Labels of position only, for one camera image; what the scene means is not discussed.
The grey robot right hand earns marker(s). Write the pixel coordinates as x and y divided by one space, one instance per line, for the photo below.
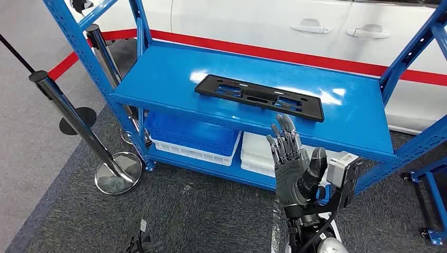
291 174

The black plastic plate bracket part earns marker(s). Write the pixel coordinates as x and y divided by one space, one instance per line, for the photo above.
314 111

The blue metal shelf rack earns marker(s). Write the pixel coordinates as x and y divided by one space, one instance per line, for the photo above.
167 77

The stacked translucent plastic bins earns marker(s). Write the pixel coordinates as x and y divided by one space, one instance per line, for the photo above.
255 153

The white plastic bin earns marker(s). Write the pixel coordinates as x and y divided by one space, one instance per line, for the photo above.
195 155

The blue plastic bin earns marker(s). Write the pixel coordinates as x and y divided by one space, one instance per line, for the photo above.
192 136

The red barrier belt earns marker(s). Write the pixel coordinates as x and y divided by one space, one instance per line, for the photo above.
279 52

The small blue metal rack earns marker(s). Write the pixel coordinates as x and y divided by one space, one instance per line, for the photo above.
436 195

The white car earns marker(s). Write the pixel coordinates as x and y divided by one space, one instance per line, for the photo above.
244 21

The black round floor disc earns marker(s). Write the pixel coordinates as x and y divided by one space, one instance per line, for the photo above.
87 117

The black barrier belt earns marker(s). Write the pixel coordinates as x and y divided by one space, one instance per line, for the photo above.
15 52

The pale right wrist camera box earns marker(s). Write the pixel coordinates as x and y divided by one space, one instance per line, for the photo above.
340 167

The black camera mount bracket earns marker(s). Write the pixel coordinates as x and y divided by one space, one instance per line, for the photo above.
345 195

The chrome stanchion post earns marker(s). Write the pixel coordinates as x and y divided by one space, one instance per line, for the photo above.
99 52
70 111

